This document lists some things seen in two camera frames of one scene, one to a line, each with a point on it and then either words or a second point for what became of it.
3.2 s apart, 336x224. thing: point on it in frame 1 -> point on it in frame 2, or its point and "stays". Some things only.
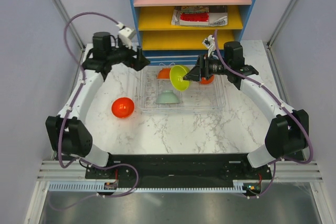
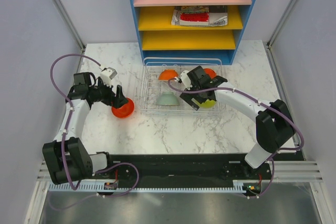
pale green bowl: (167, 96) stays
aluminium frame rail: (307, 171) stays
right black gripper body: (211, 66) -> (195, 87)
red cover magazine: (190, 16) stays
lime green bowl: (176, 74) -> (208, 103)
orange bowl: (164, 73) stays
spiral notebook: (218, 16) stays
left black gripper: (139, 63) -> (118, 100)
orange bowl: (123, 107) stays
